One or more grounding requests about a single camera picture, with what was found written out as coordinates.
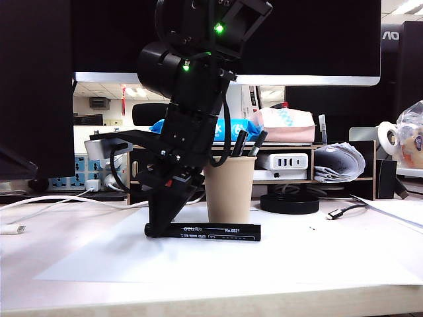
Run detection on black wooden desk organizer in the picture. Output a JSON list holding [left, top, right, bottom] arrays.
[[126, 140, 377, 206]]

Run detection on blue power strip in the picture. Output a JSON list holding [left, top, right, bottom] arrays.
[[48, 155, 128, 192]]

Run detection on white USB charging hub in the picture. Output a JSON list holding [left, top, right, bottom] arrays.
[[268, 153, 309, 171]]

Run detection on white document papers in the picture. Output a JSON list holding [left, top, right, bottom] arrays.
[[350, 194, 423, 234]]

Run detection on small black box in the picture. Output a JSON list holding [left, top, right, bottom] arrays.
[[375, 159, 398, 199]]

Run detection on long white cable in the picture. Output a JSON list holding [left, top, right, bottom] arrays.
[[0, 194, 206, 212]]

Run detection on grey capped marker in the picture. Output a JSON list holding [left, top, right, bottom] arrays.
[[247, 130, 269, 158]]

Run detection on white box red print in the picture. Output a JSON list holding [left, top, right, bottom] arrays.
[[243, 85, 262, 119]]

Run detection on black cable silver connector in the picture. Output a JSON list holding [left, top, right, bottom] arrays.
[[325, 203, 368, 221]]

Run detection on white cable with connector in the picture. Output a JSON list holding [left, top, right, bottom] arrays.
[[0, 188, 95, 236]]

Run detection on blue wet wipes pack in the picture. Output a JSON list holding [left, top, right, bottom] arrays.
[[148, 118, 265, 143]]

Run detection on silver metal stand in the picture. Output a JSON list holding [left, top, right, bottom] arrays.
[[349, 127, 397, 161]]

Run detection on black camera cable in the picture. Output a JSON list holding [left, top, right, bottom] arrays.
[[110, 142, 133, 193]]

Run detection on white round plug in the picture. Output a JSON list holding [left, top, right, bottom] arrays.
[[104, 173, 128, 192]]

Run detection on small black background monitor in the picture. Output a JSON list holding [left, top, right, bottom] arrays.
[[73, 114, 105, 127]]

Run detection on dark monitor back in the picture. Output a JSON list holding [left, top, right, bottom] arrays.
[[284, 85, 397, 143]]

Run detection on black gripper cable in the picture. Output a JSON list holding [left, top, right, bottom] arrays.
[[211, 100, 232, 167]]

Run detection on black cable plug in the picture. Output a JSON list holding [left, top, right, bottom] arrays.
[[395, 178, 410, 201]]

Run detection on pink tissue pack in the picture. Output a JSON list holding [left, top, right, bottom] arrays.
[[247, 107, 317, 143]]

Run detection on black capped marker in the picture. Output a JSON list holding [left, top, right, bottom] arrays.
[[230, 129, 249, 158]]

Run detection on black AOC monitor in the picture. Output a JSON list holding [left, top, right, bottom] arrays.
[[379, 21, 423, 120]]

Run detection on grey wall unit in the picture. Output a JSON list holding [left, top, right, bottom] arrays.
[[89, 96, 111, 110]]

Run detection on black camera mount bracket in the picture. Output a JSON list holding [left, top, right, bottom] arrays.
[[89, 129, 166, 149]]

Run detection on black office chair back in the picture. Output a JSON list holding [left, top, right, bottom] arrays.
[[132, 103, 172, 127]]

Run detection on folded grey paper stack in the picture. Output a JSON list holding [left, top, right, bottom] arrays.
[[313, 142, 366, 184]]

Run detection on large silver bezel monitor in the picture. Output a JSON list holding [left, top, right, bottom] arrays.
[[71, 0, 383, 87]]

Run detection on dark black monitor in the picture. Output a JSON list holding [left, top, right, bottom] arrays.
[[0, 0, 76, 193]]

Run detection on white tape roll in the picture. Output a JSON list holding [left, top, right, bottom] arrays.
[[377, 121, 401, 156]]

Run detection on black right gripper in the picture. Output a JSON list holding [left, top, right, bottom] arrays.
[[136, 104, 221, 238]]

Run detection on flat white Apple box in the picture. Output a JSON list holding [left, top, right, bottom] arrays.
[[252, 170, 308, 181]]

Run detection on clear plastic bag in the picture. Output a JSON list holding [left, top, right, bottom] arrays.
[[395, 100, 423, 170]]

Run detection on white paper sheet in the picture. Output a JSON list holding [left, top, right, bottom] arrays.
[[32, 206, 423, 287]]

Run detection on black round disc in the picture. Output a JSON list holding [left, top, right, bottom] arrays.
[[259, 193, 321, 215]]

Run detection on beige paper cup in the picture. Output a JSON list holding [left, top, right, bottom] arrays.
[[203, 156, 258, 225]]

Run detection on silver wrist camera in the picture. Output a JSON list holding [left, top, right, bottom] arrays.
[[84, 137, 130, 160]]

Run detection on black Deli marker pen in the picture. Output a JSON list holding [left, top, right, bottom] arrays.
[[144, 223, 262, 242]]

